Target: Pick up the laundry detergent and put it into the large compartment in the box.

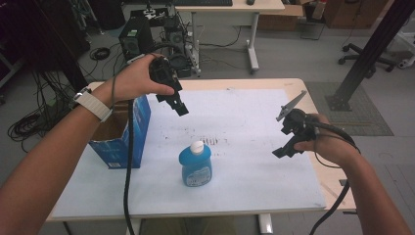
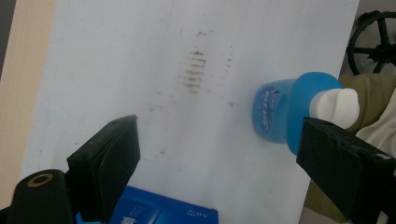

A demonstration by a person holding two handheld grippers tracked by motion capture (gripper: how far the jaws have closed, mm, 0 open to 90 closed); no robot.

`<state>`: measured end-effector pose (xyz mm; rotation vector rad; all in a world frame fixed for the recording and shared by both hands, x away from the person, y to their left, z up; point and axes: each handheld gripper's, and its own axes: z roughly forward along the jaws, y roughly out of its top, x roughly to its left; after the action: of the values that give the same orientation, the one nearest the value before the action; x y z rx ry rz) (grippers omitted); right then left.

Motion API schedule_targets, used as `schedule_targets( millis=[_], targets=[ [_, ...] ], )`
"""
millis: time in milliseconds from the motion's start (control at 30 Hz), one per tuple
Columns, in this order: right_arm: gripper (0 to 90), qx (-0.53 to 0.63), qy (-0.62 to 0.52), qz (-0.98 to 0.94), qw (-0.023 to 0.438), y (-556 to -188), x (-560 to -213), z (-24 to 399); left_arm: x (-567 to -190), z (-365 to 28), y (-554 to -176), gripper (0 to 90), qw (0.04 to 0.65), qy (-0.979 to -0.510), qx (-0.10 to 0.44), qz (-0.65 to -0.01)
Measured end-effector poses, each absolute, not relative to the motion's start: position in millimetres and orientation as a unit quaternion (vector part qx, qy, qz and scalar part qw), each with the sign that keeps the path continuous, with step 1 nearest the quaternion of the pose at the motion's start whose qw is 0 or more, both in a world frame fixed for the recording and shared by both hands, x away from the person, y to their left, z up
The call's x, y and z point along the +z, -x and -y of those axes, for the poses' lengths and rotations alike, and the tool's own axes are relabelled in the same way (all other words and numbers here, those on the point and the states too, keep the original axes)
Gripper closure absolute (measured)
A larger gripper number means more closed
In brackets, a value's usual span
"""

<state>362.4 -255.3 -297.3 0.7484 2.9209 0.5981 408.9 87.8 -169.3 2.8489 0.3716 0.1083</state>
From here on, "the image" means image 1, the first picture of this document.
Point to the person's olive trousers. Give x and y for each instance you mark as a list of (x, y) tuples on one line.
[(189, 226)]

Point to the black keyboard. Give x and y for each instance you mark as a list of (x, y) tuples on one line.
[(202, 2)]

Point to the person's right hand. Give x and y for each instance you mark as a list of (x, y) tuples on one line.
[(332, 145)]

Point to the blue cardboard box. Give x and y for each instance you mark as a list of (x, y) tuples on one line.
[(133, 143)]

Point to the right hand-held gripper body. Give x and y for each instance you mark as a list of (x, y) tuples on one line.
[(300, 125)]

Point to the black office chair base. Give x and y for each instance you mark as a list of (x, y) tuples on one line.
[(365, 58)]

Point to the white desk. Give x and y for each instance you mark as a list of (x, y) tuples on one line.
[(228, 6)]

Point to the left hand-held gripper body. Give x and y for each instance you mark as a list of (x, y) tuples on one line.
[(163, 73)]

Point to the white band wristwatch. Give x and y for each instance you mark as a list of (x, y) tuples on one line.
[(93, 103)]

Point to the black computer tower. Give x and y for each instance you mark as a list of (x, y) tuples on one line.
[(135, 37)]

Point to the blue bottle with white cap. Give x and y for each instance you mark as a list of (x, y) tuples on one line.
[(195, 168)]

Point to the brown cardboard box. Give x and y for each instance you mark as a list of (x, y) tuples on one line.
[(280, 18)]

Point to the open computer case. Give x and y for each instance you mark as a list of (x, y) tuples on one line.
[(176, 42)]

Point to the wooden cabinet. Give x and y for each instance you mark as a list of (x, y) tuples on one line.
[(355, 13)]

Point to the black metal post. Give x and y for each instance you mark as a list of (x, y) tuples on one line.
[(368, 55)]

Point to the person's left hand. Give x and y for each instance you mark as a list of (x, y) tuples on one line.
[(130, 81)]

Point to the grey floor mat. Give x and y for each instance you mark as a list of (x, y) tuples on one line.
[(359, 120)]

